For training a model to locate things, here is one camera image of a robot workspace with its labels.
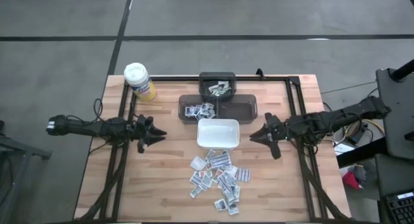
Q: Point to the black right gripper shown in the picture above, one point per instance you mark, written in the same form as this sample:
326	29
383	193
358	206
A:
276	133

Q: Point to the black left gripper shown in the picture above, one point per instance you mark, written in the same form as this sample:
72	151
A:
140	131

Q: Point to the blue and white packet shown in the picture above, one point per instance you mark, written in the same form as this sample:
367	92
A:
189	111
198	111

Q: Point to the white plastic bin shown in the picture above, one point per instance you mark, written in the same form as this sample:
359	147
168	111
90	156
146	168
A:
218	133

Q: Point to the green printed white packet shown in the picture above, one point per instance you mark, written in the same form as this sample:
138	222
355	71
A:
213	88

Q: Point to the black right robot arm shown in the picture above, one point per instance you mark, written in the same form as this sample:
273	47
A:
323	122

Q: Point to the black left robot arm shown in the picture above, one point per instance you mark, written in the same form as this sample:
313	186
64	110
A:
90	128

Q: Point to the blue striped white packet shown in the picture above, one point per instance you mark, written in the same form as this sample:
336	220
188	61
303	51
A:
199	179
243	174

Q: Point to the yellow Lysol wipes canister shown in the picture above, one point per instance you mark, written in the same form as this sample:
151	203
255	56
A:
139	80

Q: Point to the small black clamp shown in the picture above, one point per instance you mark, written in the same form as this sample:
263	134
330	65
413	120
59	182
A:
259	73

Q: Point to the silver foil packet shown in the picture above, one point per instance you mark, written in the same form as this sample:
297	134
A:
196	191

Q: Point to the small smoky translucent bin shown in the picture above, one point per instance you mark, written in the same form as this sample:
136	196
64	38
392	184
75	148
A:
207	78

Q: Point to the white paper sheet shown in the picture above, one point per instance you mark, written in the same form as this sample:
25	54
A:
343	148

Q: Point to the black power box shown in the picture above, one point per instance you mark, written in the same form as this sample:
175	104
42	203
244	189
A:
357	136

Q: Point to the red and grey cloth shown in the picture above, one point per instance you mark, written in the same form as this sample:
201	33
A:
351	180

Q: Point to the grey metal stand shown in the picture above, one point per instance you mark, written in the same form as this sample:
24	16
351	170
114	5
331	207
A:
19	149

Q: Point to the black pole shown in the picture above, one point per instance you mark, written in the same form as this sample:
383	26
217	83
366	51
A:
402	71

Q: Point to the black keyboard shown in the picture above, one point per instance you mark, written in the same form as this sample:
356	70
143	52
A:
401	211

